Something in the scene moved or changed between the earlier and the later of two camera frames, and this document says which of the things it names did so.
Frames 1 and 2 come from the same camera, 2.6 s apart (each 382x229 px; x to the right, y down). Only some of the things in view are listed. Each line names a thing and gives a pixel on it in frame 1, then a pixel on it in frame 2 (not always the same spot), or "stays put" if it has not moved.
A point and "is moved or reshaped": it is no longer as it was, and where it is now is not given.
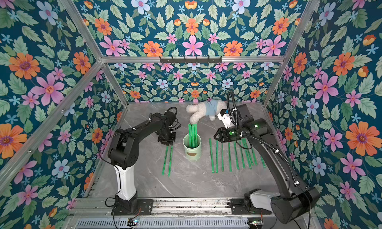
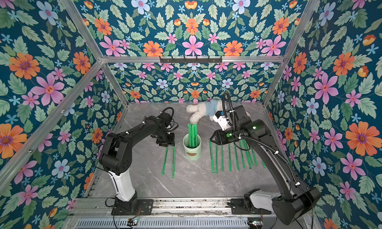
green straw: (230, 159) stays put
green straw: (164, 161) stays put
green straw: (170, 161) is moved or reshaped
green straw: (254, 158) stays put
